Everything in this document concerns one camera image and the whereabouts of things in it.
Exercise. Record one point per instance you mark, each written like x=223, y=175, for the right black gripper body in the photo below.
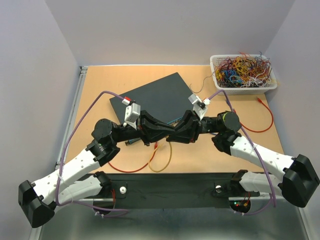
x=199, y=127

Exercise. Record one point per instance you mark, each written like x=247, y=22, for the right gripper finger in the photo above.
x=187, y=123
x=182, y=137

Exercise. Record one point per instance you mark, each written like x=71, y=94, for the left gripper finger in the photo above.
x=153, y=136
x=148, y=122

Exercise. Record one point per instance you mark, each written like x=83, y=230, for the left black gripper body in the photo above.
x=130, y=133

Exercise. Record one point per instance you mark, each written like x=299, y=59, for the dark blue network switch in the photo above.
x=165, y=99

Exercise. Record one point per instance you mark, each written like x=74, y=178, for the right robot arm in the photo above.
x=293, y=178

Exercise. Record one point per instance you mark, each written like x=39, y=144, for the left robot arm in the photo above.
x=39, y=199

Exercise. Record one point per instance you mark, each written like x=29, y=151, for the white plastic basket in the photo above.
x=242, y=74

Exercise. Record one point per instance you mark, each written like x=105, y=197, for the black base mat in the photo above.
x=170, y=191

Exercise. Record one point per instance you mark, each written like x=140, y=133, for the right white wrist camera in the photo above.
x=200, y=107

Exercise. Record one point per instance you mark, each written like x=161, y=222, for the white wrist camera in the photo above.
x=132, y=112
x=200, y=107

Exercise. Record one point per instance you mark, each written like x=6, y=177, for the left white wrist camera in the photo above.
x=132, y=112

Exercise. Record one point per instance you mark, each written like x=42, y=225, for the aluminium left side rail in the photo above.
x=73, y=112

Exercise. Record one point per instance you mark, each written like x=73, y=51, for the aluminium rail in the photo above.
x=290, y=189
x=73, y=112

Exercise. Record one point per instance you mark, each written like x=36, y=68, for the aluminium front rail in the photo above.
x=290, y=189

